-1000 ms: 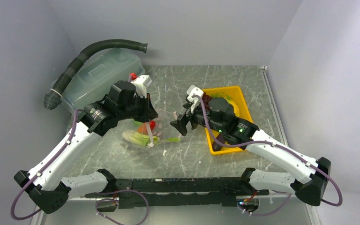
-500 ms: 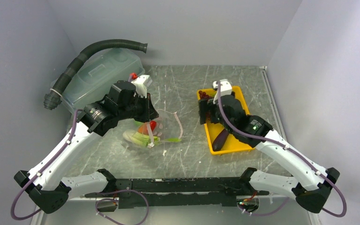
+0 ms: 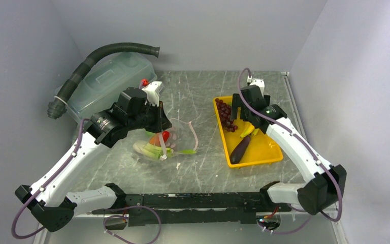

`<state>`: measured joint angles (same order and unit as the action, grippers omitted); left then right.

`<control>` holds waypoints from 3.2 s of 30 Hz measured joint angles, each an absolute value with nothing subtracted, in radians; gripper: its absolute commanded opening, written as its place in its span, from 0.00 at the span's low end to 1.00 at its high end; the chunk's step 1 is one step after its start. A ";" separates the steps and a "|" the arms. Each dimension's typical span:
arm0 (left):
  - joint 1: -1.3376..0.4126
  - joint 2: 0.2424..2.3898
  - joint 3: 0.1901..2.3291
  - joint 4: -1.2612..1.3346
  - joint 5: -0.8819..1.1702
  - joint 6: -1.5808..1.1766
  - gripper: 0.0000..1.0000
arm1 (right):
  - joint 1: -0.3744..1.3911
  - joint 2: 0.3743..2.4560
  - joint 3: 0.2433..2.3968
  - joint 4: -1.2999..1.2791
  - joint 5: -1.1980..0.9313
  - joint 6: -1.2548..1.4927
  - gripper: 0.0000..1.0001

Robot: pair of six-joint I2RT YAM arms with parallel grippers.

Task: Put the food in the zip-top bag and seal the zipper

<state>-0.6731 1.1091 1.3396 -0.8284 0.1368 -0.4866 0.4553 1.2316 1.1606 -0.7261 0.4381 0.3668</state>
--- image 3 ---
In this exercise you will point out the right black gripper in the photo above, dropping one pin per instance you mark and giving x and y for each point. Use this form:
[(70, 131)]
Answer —
[(236, 103)]

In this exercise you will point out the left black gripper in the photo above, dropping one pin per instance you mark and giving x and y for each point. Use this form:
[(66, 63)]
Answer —
[(162, 123)]

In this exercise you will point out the orange red mango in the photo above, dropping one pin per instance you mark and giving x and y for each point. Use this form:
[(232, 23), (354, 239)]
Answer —
[(155, 139)]

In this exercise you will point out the clear pink zip top bag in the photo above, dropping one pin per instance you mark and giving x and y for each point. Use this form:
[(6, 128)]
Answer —
[(182, 136)]

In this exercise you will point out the purple eggplant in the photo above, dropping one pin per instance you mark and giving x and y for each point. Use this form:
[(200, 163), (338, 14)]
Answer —
[(238, 153)]

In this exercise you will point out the yellow plastic tray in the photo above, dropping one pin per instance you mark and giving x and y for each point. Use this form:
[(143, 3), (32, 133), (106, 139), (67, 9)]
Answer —
[(261, 149)]

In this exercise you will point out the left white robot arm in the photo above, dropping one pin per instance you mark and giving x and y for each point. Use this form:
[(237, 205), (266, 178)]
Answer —
[(50, 199)]

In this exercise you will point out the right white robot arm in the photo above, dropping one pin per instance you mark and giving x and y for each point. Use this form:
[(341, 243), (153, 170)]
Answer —
[(323, 182)]

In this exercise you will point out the purple grape bunch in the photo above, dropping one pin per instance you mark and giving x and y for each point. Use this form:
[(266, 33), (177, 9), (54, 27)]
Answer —
[(224, 111)]

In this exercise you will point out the clear lidded storage box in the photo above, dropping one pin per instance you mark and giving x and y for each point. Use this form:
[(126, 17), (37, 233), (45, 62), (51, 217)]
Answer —
[(107, 79)]

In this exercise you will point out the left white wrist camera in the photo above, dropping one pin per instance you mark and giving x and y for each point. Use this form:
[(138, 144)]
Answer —
[(153, 90)]

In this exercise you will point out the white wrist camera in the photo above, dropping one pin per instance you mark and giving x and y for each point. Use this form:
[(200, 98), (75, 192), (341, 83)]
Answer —
[(153, 90), (258, 82)]

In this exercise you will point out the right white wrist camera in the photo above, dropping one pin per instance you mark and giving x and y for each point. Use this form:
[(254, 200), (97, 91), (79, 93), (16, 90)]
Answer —
[(258, 82)]

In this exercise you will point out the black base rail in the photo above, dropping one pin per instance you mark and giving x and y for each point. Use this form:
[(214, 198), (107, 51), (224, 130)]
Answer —
[(182, 208)]

